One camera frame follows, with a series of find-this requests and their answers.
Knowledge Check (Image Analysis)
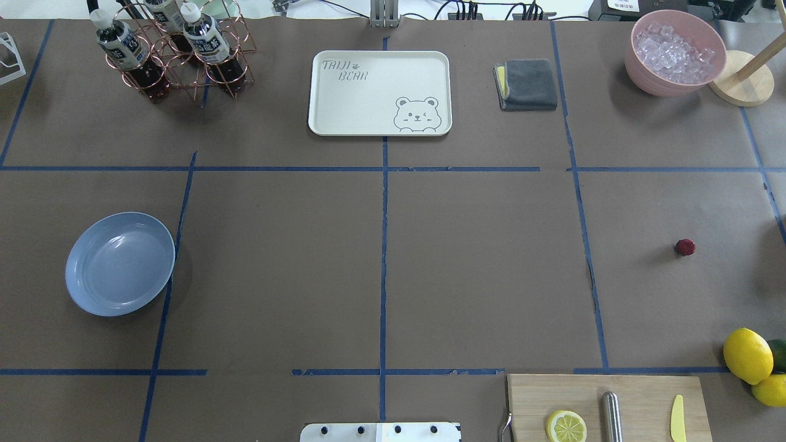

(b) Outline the wooden cutting board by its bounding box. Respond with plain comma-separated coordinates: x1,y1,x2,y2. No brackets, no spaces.
507,374,713,441

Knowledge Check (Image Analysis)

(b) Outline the green lime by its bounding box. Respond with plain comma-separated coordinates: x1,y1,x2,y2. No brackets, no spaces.
767,339,786,374

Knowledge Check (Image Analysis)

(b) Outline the round wooden stand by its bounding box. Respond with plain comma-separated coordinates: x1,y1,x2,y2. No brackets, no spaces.
709,33,785,107

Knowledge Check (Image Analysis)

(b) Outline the red strawberry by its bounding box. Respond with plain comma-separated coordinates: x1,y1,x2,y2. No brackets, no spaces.
674,238,696,257

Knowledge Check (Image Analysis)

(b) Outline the small yellow lemon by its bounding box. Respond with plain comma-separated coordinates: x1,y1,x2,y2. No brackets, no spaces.
750,374,786,408

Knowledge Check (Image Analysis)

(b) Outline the copper wire bottle rack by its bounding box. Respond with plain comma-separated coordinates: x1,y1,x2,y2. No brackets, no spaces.
88,1,257,103

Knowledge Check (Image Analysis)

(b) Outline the yellow plastic knife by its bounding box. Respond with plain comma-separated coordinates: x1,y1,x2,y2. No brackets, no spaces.
670,394,686,442

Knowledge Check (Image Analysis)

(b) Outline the tea bottle back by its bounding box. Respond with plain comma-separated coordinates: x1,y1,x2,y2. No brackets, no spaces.
143,1,201,68

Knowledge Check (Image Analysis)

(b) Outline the tea bottle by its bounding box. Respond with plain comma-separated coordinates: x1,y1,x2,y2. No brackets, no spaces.
180,2,246,96
89,9,169,103
143,1,201,68

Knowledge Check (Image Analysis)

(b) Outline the grey folded cloth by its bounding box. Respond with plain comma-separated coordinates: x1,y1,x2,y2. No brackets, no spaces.
493,59,558,112

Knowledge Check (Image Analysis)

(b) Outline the half lemon slice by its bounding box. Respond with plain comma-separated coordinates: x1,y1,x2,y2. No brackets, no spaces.
545,409,588,442

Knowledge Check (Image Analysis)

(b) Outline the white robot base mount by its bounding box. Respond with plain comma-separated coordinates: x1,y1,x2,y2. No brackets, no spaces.
300,422,462,441

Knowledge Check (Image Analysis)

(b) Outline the steel knife handle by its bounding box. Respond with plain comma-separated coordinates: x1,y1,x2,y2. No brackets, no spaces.
601,391,623,441

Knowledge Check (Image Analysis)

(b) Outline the tea bottle front left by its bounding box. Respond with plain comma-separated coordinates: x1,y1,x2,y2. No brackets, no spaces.
89,9,169,103

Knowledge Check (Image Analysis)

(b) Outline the pink bowl of ice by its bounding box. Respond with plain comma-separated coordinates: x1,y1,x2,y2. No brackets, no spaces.
625,9,727,97

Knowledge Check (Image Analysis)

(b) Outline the cream bear tray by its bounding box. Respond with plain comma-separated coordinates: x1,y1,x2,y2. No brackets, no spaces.
307,50,453,137

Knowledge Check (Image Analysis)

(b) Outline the white wire cup rack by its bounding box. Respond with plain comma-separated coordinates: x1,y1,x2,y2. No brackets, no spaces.
1,33,27,86

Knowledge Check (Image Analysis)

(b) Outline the tea bottle front right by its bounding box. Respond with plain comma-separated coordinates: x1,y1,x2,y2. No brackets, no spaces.
180,2,246,96

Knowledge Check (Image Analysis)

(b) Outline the aluminium frame post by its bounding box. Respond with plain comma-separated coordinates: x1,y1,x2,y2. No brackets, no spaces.
370,0,400,28

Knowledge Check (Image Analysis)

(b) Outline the blue round plate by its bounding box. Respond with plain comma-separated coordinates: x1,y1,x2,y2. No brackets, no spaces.
64,212,175,317

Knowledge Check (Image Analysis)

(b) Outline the large yellow lemon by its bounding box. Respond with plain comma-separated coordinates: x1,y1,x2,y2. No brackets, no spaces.
722,327,774,386

